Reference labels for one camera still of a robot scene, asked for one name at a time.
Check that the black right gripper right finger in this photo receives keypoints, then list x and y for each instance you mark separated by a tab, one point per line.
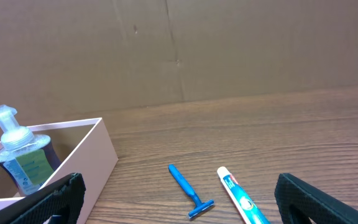
300	203

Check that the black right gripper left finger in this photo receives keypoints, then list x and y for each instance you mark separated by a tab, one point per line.
59	202

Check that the teal toothpaste tube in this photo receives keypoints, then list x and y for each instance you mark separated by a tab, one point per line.
247	209

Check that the clear soap pump bottle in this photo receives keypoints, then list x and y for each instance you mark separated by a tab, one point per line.
28	158

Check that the pink cardboard box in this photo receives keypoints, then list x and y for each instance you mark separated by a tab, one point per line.
83	146

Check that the blue disposable razor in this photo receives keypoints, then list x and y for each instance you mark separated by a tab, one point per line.
200	206

